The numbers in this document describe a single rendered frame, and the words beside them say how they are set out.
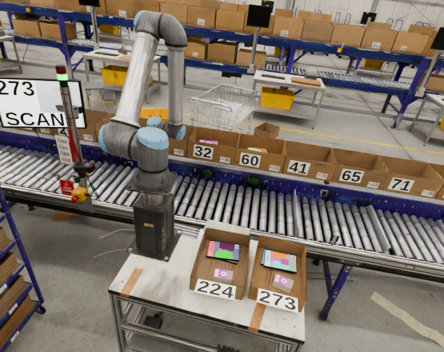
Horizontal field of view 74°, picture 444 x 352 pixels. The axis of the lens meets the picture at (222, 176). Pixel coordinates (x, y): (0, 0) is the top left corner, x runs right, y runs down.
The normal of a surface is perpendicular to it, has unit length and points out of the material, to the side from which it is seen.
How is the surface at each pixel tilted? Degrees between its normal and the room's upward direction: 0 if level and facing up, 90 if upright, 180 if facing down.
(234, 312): 0
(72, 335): 0
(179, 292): 0
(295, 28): 88
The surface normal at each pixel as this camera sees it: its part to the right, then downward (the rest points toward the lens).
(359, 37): -0.19, 0.50
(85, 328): 0.10, -0.84
